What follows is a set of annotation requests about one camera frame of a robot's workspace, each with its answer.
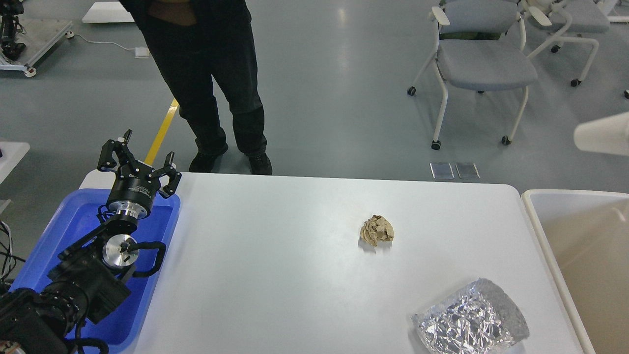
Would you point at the grey chair white frame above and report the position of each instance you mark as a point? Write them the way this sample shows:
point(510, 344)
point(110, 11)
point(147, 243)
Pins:
point(478, 45)

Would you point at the white power adapter with cable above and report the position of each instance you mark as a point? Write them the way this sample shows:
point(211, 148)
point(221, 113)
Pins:
point(138, 52)

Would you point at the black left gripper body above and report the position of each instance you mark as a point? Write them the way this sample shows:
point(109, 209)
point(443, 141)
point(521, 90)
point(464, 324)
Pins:
point(134, 188)

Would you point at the white floor board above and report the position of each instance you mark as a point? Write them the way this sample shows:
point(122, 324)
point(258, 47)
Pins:
point(107, 12)

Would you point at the white side table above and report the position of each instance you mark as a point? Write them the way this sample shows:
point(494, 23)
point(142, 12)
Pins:
point(11, 155)

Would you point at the wheeled equipment platform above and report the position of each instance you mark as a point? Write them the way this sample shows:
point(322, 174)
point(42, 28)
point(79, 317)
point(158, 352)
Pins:
point(23, 44)

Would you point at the white paper cup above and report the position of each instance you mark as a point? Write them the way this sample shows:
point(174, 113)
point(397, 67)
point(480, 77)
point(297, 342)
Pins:
point(609, 135)

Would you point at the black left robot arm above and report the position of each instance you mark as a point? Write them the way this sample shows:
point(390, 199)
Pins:
point(90, 281)

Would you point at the metal floor plate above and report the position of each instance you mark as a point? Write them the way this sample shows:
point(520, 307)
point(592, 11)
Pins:
point(442, 171)
point(467, 171)

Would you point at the metal floor plate left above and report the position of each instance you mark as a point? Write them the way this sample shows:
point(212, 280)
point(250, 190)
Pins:
point(442, 171)

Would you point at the crumpled brown paper ball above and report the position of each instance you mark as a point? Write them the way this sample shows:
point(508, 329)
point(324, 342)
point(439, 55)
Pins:
point(375, 230)

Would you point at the metal floor plate right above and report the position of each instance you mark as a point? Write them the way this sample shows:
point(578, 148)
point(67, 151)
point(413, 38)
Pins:
point(467, 171)

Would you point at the person in black clothes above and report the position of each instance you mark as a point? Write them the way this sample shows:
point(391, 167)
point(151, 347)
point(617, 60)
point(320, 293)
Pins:
point(197, 44)

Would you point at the crumpled aluminium foil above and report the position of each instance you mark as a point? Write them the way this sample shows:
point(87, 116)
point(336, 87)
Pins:
point(479, 318)

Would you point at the beige plastic bin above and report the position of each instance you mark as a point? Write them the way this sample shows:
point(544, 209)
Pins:
point(584, 238)

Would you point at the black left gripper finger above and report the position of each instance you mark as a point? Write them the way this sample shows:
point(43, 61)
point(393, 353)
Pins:
point(116, 156)
point(164, 181)

